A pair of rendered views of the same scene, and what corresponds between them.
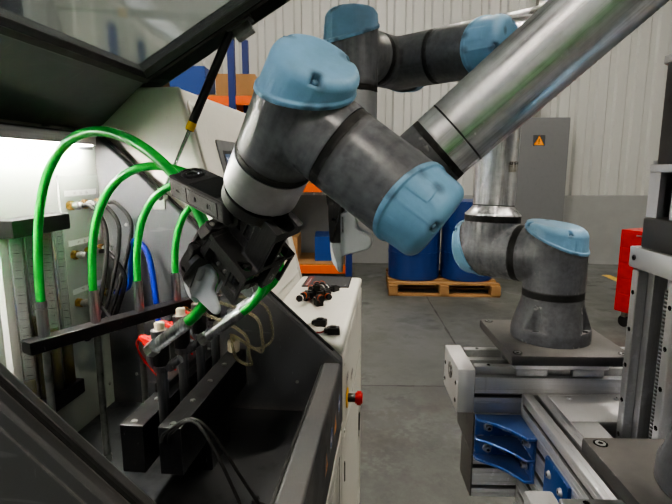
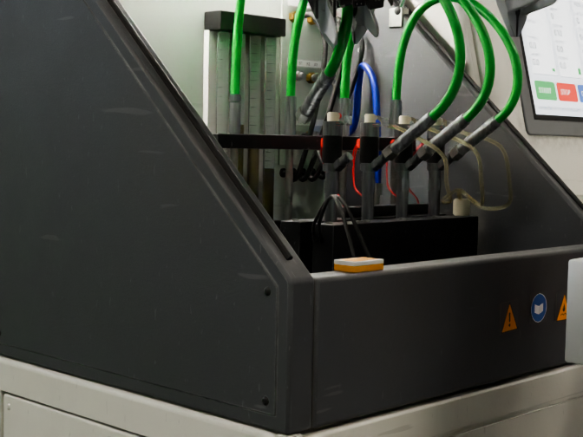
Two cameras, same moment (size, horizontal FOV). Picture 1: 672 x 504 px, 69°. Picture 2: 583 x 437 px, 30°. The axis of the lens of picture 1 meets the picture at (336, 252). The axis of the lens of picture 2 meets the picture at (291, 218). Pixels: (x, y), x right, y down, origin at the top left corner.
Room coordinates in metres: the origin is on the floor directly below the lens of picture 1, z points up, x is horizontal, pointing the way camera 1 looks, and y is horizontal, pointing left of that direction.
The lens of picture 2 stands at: (-0.48, -0.60, 1.09)
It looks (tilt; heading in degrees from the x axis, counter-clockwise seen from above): 4 degrees down; 37
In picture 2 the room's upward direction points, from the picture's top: 1 degrees clockwise
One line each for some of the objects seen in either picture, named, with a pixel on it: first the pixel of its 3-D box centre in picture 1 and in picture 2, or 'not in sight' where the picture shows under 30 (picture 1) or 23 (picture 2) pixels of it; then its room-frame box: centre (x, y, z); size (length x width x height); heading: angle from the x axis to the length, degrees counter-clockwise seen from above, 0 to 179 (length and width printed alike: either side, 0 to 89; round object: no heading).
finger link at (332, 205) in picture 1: (335, 211); not in sight; (0.70, 0.00, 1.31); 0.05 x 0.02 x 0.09; 173
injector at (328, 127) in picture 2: (169, 391); (337, 197); (0.75, 0.27, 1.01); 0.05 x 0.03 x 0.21; 84
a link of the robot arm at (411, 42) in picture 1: (404, 62); not in sight; (0.78, -0.10, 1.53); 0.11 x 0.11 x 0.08; 46
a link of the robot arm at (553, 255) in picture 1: (551, 254); not in sight; (0.96, -0.43, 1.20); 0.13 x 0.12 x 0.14; 46
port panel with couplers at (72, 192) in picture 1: (91, 249); (313, 75); (1.02, 0.52, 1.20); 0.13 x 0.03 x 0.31; 174
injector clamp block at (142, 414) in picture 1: (195, 416); (383, 267); (0.87, 0.27, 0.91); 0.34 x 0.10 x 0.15; 174
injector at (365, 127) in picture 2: (189, 371); (373, 195); (0.83, 0.26, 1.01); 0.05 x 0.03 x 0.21; 84
